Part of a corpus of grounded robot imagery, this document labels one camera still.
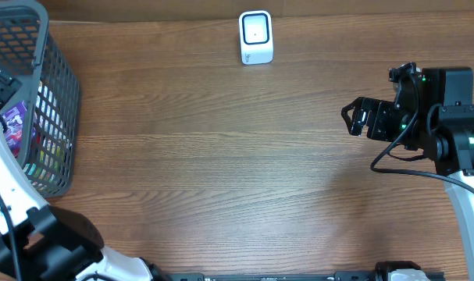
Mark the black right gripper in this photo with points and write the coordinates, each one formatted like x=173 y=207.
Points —
x=379 y=111

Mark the purple sanitary pad pack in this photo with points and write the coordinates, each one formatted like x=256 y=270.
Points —
x=14 y=118

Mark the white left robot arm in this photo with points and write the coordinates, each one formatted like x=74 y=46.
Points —
x=42 y=242

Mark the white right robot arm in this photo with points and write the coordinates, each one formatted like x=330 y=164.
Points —
x=433 y=111

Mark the white barcode scanner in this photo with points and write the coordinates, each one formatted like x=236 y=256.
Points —
x=256 y=37

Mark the grey plastic mesh basket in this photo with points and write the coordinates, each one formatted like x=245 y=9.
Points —
x=28 y=52

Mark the colourful items in basket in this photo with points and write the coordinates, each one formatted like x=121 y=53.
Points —
x=48 y=168

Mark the black mounting rail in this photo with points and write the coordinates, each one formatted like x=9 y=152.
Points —
x=383 y=271

